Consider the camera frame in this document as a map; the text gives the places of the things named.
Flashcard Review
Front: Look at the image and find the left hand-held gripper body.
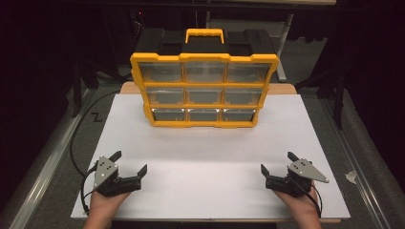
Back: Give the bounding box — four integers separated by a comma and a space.
93, 155, 142, 198

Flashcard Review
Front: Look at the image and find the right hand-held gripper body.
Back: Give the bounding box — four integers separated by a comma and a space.
265, 158, 330, 198

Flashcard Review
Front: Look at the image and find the person's left hand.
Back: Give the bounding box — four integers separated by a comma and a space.
89, 190, 132, 221

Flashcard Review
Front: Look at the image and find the person's right hand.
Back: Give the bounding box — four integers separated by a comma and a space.
274, 181, 320, 221

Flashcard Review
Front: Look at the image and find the white paper scrap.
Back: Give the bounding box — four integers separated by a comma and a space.
345, 170, 358, 185

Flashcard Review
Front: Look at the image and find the white board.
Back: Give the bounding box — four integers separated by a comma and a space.
70, 93, 352, 219

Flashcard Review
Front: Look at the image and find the black metal stand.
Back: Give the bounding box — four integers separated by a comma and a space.
70, 56, 100, 119
295, 67, 349, 131

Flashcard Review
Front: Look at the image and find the grid of clear plastic drawers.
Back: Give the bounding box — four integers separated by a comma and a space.
139, 61, 272, 122

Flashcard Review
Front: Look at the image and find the yellow and black organizer cabinet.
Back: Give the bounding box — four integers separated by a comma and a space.
129, 28, 280, 129

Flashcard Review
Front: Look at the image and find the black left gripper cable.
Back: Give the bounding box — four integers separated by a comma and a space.
79, 163, 98, 217

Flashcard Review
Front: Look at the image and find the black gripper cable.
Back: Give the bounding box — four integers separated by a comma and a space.
79, 163, 98, 217
294, 177, 324, 219

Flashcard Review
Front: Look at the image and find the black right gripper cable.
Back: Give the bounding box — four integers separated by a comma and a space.
294, 177, 324, 219

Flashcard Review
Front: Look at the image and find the long black floor cable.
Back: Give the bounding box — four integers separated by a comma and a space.
69, 90, 121, 177

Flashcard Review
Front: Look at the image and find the metal floor rail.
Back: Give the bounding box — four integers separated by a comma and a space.
8, 88, 94, 229
319, 96, 394, 229

